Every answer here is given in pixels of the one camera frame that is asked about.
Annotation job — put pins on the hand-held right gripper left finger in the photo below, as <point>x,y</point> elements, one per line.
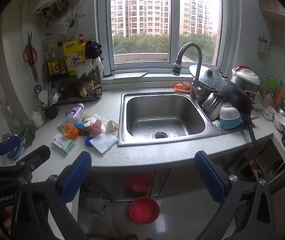
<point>75,177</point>

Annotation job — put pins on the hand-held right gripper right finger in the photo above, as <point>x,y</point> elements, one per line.
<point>210,177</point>

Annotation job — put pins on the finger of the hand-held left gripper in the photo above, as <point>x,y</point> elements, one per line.
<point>32,158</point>
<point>7,144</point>

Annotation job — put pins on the purple label juice bottle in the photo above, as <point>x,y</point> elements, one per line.
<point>74,113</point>

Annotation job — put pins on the person's left hand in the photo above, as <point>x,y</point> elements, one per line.
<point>7,208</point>

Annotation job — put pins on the blue plastic dish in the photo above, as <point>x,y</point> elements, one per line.
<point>16,152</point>

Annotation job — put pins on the steel wool scrubber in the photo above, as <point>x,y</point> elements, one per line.
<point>30,136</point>

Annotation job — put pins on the white green paper box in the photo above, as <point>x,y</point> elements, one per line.
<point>63,143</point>

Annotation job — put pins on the white teapot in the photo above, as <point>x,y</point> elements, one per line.
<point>37,120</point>

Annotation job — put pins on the blue bottle cap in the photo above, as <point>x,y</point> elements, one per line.
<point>89,141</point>

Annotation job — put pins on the clear floor plastic bag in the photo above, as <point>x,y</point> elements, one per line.
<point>97,215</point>

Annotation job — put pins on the white folded cloth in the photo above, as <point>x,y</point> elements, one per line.
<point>103,142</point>

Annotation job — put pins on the orange plastic bag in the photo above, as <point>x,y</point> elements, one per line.
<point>71,131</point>

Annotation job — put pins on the black mug utensil holder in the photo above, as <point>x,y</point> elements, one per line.
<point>51,112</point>

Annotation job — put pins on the steel utensil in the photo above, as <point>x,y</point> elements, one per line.
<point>40,106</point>

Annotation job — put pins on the pink plastic bag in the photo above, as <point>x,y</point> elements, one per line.
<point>92,130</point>

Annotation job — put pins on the blue plastic wrapper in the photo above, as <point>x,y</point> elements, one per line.
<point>80,125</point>

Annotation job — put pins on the white rice paddle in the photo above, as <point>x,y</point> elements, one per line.
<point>42,96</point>
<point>55,98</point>

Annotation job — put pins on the white crumpled plastic wrap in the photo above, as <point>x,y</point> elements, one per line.
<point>98,119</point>

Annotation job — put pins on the steel ladle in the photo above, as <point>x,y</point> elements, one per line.
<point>38,89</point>

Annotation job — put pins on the blue white bowl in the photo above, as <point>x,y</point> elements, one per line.
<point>230,116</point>

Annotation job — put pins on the red basin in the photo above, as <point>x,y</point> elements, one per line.
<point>144,210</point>

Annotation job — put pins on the steel pot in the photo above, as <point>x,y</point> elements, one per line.
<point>212,103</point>

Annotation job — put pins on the stainless steel sink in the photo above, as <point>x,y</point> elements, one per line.
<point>162,117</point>

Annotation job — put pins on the black wok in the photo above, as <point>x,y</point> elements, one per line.
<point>235,95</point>

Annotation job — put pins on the ginger root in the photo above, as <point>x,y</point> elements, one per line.
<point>86,88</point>

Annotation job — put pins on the white flowered bowl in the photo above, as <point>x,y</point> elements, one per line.
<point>281,122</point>

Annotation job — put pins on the amber oil bottle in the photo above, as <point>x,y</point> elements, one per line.
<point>48,62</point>
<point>55,63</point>

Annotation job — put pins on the orange cloth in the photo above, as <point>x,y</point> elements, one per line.
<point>182,87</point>

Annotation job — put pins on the glass pot lid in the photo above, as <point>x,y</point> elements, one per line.
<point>207,76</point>

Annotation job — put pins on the dark sauce bottle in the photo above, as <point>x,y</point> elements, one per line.
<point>62,57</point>

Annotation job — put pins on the white rice cooker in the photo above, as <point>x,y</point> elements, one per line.
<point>246,78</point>

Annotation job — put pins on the white hanging plastic bag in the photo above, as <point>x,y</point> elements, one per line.
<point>88,67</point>

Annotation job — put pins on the orange kitchen tool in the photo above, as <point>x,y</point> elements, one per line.
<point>280,95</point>

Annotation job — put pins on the yellow detergent jug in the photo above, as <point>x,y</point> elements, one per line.
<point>75,57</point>

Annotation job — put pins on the green plastic container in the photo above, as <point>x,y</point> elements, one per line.
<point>272,83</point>

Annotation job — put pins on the steel gooseneck faucet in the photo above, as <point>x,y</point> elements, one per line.
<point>197,55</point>

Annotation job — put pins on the black plastic bag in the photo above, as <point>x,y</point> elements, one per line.
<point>93,49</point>

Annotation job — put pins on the red capped spray bottle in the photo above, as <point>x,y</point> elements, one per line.
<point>82,38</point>

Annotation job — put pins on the clear hanging plastic bag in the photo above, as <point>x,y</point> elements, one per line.
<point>65,20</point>

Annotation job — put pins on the window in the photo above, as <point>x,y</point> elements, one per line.
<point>142,17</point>

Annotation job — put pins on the wall utensil holder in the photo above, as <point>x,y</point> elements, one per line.
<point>263,45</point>

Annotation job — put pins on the wall socket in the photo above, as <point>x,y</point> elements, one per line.
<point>80,10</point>

